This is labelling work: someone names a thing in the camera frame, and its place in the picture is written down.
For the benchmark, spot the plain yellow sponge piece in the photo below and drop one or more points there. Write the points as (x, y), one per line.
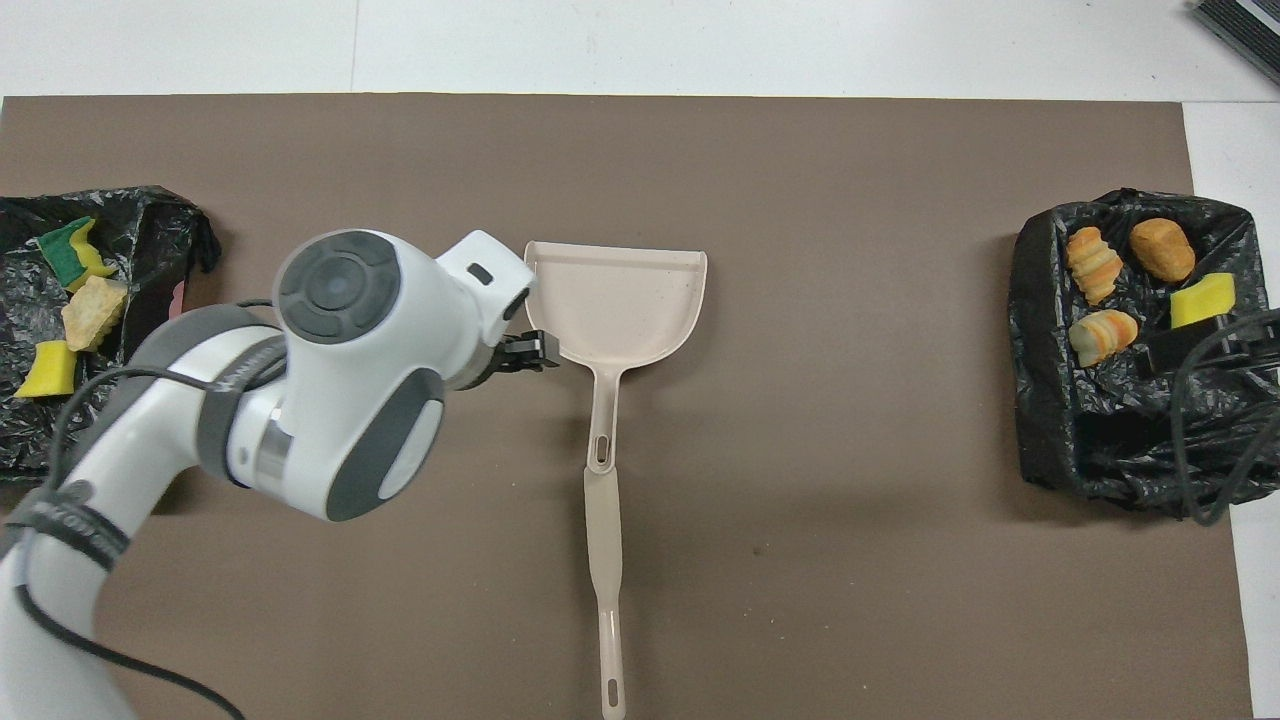
(1200, 298)

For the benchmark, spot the toy croissant with pale end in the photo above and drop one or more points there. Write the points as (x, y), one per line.
(1105, 336)

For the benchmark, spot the brown toy bread roll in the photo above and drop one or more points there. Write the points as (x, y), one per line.
(1162, 250)

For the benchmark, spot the beige plastic dustpan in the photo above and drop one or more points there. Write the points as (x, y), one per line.
(615, 300)

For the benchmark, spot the toy croissant piece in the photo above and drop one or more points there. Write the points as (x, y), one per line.
(94, 315)
(1094, 265)

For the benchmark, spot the beige brush with black bristles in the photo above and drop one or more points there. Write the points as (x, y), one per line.
(605, 540)

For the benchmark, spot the yellow sponge with green pad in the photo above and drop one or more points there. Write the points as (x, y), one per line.
(68, 252)

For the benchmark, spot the notched yellow sponge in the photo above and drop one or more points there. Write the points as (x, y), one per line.
(50, 372)

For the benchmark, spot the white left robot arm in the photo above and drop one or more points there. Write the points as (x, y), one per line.
(350, 400)

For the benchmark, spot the bin covered by black bag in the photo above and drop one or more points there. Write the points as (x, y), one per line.
(1130, 440)

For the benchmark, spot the pink bin with black bag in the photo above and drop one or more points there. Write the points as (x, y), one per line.
(150, 230)

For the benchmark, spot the brown table mat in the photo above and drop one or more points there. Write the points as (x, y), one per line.
(800, 500)

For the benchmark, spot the dark grey ribbed device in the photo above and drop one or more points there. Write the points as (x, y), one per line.
(1250, 25)

